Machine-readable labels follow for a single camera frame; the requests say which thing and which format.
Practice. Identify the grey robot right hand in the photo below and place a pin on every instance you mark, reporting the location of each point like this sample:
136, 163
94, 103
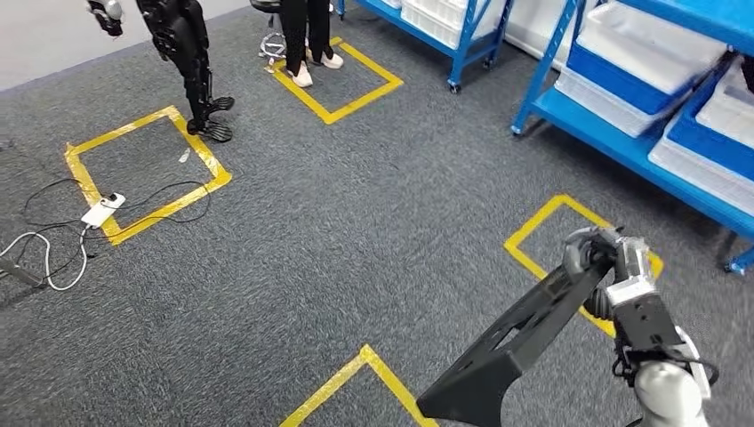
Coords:
633, 259

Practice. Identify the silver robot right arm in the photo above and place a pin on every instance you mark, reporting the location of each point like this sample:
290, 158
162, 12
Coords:
671, 395

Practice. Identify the blue metal shelf rack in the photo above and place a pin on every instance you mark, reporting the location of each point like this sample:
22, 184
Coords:
595, 138
461, 47

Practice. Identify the yellow floor tape square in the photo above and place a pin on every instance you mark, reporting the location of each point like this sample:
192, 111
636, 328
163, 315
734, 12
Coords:
558, 203
331, 116
172, 113
365, 353

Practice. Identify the person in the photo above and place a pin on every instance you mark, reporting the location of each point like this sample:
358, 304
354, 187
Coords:
294, 29

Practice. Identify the black stool chrome base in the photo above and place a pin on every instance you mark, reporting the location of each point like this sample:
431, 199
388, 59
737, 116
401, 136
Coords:
264, 4

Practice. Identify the small white paper scrap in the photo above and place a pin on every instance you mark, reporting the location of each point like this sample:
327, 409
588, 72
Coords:
184, 155

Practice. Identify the black humanoid robot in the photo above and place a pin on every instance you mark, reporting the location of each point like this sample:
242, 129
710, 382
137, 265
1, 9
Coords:
182, 47

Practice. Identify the white power strip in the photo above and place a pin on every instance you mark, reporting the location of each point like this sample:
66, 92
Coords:
100, 212

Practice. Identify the dark grey power adapter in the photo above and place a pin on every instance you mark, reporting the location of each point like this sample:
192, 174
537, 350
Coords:
23, 274

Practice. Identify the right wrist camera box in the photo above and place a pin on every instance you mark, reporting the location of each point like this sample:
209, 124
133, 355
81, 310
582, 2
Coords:
633, 292

